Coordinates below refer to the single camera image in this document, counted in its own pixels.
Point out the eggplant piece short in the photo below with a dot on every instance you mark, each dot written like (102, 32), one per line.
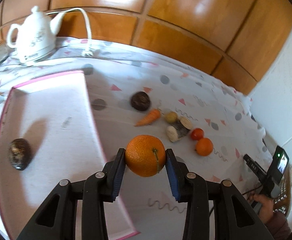
(186, 123)

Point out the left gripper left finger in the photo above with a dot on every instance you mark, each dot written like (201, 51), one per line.
(56, 216)

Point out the person's right hand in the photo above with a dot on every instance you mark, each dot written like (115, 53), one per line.
(266, 211)

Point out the white patterned tablecloth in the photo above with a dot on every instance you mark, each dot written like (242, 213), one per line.
(114, 72)

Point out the white ceramic electric kettle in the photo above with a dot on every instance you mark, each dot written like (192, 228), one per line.
(36, 37)

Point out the red tomato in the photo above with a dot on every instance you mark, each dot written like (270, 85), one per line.
(197, 134)

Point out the small yellow potato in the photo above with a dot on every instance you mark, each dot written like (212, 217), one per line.
(171, 117)

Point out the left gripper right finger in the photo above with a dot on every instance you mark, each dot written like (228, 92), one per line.
(234, 218)

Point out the orange carrot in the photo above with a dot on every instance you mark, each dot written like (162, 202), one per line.
(151, 117)

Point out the eggplant piece long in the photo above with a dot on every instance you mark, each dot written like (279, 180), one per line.
(176, 132)

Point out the small orange tangerine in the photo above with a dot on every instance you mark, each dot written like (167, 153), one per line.
(204, 147)

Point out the large orange with stem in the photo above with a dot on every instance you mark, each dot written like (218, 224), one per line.
(145, 155)

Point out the pink rimmed cardboard box lid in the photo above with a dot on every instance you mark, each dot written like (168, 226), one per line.
(53, 114)

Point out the dark wrinkled fruit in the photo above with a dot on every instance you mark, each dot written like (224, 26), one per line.
(20, 153)
(140, 101)

